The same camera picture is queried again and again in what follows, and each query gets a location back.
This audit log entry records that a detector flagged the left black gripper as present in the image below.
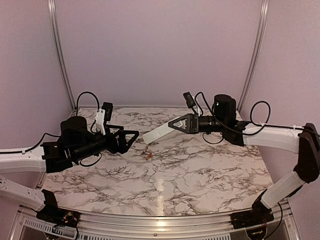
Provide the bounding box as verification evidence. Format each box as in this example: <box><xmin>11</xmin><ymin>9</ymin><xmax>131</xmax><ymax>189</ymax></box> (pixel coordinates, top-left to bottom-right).
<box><xmin>72</xmin><ymin>124</ymin><xmax>140</xmax><ymax>162</ymax></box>

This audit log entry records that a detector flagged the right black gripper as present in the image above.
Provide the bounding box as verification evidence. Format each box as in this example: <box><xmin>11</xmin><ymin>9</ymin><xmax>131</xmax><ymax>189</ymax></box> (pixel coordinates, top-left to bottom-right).
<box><xmin>168</xmin><ymin>112</ymin><xmax>227</xmax><ymax>134</ymax></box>

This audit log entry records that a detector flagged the white remote control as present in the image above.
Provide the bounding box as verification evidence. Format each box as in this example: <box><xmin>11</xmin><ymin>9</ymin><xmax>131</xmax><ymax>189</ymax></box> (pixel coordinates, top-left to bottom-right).
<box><xmin>142</xmin><ymin>122</ymin><xmax>174</xmax><ymax>145</ymax></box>

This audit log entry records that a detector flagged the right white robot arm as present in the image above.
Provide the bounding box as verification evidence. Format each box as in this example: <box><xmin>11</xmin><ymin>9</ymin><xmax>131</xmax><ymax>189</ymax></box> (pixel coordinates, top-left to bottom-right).
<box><xmin>168</xmin><ymin>94</ymin><xmax>320</xmax><ymax>224</ymax></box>

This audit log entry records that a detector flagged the orange AAA battery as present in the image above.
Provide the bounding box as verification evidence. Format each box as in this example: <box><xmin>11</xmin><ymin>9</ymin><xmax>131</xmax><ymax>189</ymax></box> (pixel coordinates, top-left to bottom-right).
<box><xmin>145</xmin><ymin>153</ymin><xmax>152</xmax><ymax>160</ymax></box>

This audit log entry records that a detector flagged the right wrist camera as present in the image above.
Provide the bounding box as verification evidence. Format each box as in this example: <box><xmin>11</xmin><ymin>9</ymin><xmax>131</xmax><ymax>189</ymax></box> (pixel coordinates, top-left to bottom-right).
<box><xmin>183</xmin><ymin>91</ymin><xmax>196</xmax><ymax>109</ymax></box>

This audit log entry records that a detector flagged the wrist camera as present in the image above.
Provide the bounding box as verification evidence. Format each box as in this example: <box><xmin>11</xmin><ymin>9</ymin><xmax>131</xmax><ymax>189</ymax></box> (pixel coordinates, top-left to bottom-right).
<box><xmin>183</xmin><ymin>91</ymin><xmax>196</xmax><ymax>109</ymax></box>
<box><xmin>101</xmin><ymin>102</ymin><xmax>114</xmax><ymax>124</ymax></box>

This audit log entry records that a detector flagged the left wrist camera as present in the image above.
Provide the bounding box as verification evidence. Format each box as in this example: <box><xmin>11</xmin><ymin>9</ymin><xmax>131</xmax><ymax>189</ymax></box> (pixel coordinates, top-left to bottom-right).
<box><xmin>101</xmin><ymin>102</ymin><xmax>114</xmax><ymax>124</ymax></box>

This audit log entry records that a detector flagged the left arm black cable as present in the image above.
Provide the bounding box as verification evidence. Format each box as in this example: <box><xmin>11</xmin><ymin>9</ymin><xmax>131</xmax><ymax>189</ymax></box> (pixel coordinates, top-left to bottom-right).
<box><xmin>22</xmin><ymin>91</ymin><xmax>103</xmax><ymax>167</ymax></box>

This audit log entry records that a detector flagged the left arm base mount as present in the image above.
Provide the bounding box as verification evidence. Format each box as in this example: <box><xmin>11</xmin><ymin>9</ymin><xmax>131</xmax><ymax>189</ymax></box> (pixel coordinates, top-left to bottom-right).
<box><xmin>36</xmin><ymin>189</ymin><xmax>80</xmax><ymax>228</ymax></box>

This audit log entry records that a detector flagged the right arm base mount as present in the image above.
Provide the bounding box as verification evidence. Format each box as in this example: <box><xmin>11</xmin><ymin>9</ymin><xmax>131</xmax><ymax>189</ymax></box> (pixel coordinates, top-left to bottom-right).
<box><xmin>230</xmin><ymin>210</ymin><xmax>275</xmax><ymax>229</ymax></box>

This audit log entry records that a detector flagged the right aluminium frame post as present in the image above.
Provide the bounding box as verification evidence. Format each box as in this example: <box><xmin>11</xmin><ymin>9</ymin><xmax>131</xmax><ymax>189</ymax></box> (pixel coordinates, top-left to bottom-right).
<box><xmin>237</xmin><ymin>0</ymin><xmax>270</xmax><ymax>112</ymax></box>

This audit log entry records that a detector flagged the aluminium frame post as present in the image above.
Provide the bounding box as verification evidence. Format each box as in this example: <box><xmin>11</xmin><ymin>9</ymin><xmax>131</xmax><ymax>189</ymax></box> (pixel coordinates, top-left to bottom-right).
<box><xmin>47</xmin><ymin>0</ymin><xmax>76</xmax><ymax>111</ymax></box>
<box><xmin>237</xmin><ymin>0</ymin><xmax>270</xmax><ymax>112</ymax></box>

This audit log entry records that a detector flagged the front aluminium rail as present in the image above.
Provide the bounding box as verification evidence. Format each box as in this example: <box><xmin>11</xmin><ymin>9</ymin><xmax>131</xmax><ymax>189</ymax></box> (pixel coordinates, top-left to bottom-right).
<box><xmin>9</xmin><ymin>200</ymin><xmax>301</xmax><ymax>240</ymax></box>

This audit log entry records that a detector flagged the left aluminium frame post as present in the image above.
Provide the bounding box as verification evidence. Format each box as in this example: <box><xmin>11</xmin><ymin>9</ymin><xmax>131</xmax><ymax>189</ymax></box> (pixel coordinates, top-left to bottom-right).
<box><xmin>47</xmin><ymin>0</ymin><xmax>76</xmax><ymax>111</ymax></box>

